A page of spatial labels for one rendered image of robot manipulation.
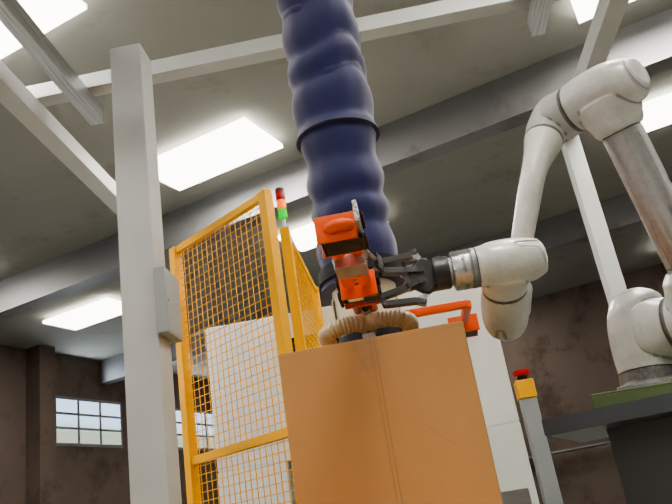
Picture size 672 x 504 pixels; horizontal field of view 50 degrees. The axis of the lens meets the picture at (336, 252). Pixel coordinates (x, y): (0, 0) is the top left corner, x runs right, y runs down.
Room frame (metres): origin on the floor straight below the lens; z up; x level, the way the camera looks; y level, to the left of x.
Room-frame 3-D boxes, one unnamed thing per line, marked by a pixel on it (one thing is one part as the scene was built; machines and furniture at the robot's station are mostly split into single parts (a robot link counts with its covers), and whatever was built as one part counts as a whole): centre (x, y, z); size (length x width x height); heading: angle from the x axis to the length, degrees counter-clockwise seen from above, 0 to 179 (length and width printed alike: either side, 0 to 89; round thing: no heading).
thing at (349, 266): (1.35, -0.02, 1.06); 0.07 x 0.07 x 0.04; 86
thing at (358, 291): (1.56, -0.04, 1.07); 0.10 x 0.08 x 0.06; 86
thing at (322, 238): (1.21, -0.01, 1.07); 0.08 x 0.07 x 0.05; 176
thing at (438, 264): (1.54, -0.20, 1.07); 0.09 x 0.07 x 0.08; 86
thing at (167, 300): (3.05, 0.77, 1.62); 0.20 x 0.05 x 0.30; 176
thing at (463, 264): (1.53, -0.27, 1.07); 0.09 x 0.06 x 0.09; 176
